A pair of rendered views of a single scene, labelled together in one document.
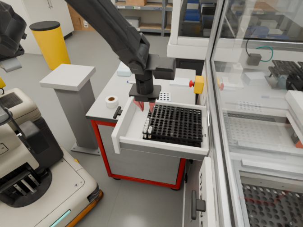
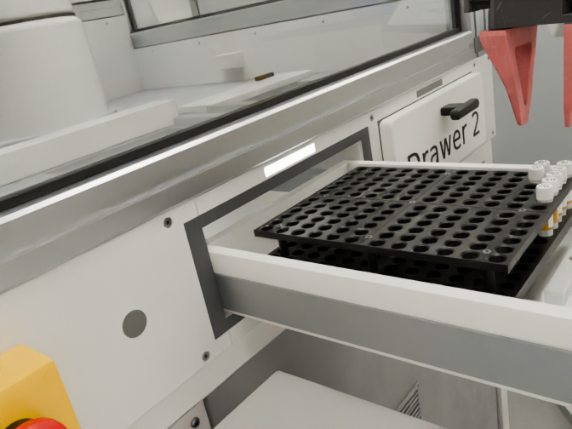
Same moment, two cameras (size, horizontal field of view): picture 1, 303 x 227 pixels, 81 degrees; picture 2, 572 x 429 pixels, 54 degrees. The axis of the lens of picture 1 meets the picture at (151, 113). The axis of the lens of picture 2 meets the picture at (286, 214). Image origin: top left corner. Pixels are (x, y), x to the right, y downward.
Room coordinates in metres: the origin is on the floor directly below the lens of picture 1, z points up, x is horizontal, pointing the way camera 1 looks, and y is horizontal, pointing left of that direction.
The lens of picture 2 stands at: (0.95, 0.06, 1.08)
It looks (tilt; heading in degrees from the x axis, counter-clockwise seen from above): 20 degrees down; 212
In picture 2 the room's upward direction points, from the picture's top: 12 degrees counter-clockwise
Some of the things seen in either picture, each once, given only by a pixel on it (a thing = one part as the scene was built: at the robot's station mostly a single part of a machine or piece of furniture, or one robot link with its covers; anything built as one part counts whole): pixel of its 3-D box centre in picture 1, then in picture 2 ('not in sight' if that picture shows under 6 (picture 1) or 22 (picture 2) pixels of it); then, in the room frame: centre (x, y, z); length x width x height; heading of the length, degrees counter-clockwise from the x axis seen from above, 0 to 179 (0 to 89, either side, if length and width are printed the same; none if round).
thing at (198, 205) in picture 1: (198, 205); (456, 109); (0.19, -0.12, 0.91); 0.07 x 0.04 x 0.01; 169
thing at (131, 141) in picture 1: (175, 126); (408, 238); (0.51, -0.10, 0.86); 0.40 x 0.26 x 0.06; 79
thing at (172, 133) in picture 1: (173, 125); (416, 235); (0.51, -0.09, 0.87); 0.22 x 0.18 x 0.06; 79
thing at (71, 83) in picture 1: (82, 113); not in sight; (1.14, 0.60, 0.38); 0.30 x 0.30 x 0.76; 79
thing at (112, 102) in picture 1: (112, 102); not in sight; (0.79, 0.22, 0.78); 0.07 x 0.07 x 0.04
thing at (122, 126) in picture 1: (126, 119); not in sight; (0.55, 0.11, 0.87); 0.29 x 0.02 x 0.11; 169
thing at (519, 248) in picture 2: (149, 117); (535, 214); (0.53, 0.01, 0.90); 0.18 x 0.02 x 0.01; 169
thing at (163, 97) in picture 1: (159, 98); not in sight; (0.82, -0.05, 0.78); 0.12 x 0.08 x 0.04; 86
